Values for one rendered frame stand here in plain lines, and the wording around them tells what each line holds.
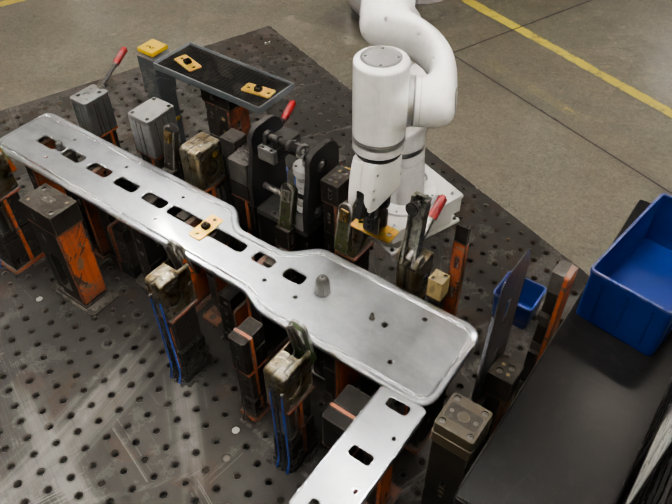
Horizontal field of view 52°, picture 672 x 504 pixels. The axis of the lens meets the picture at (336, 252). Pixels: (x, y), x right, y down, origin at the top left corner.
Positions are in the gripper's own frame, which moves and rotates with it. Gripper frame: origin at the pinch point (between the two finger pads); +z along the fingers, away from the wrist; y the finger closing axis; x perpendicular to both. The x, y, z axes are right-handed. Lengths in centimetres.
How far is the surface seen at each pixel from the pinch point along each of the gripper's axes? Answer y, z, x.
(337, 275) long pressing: -5.7, 27.5, -12.6
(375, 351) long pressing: 6.6, 27.6, 5.2
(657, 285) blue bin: -39, 25, 45
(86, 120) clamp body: -13, 27, -103
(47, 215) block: 20, 24, -77
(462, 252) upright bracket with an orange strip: -14.9, 14.3, 11.2
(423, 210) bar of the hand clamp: -15.0, 8.1, 1.7
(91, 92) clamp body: -18, 21, -105
